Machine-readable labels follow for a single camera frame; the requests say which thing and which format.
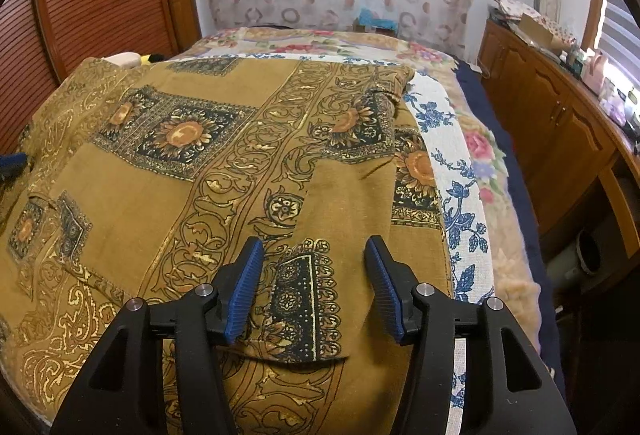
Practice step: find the yellow cloth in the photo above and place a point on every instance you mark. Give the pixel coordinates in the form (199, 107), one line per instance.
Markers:
(151, 60)

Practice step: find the cardboard box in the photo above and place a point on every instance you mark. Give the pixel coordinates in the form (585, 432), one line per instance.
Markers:
(537, 32)

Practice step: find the small wooden box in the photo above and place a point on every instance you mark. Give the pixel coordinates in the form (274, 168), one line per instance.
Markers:
(375, 30)

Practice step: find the grey waste bin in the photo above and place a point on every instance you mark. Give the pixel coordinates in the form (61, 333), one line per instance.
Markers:
(575, 262)

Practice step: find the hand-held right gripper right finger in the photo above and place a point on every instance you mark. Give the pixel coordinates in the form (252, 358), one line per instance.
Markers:
(387, 290)

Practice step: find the floral fleece blanket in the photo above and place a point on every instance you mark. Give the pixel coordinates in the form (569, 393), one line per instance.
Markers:
(480, 150)

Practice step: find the navy bed sheet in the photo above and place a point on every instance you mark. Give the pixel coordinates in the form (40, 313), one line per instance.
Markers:
(520, 175)

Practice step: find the stack of patterned cloths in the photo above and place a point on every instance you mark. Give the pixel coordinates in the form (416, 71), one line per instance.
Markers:
(512, 9)

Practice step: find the cream cloth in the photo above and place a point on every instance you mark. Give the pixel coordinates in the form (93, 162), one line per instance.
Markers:
(122, 60)

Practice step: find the purple bag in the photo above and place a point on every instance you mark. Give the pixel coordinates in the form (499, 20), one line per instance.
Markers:
(614, 102)

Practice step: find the teal cloth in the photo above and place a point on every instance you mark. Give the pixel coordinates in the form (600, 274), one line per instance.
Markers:
(375, 17)

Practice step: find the wooden window frame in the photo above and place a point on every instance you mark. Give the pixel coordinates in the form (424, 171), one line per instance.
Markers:
(595, 10)

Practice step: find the brown patterned garment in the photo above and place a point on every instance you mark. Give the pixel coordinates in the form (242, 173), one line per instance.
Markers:
(200, 195)

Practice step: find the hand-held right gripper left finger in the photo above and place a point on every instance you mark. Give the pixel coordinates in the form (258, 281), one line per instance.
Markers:
(245, 295)

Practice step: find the pink container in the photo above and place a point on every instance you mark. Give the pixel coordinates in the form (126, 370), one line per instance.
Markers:
(597, 72)

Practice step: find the wooden dresser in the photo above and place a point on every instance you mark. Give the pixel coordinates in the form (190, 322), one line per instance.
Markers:
(540, 105)

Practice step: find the striped window blind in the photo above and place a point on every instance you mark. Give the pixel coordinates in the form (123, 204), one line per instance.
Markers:
(622, 25)

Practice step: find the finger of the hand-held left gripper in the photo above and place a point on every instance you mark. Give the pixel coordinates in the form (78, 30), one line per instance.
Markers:
(12, 161)

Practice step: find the dark bottle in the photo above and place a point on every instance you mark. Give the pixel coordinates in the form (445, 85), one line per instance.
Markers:
(577, 60)

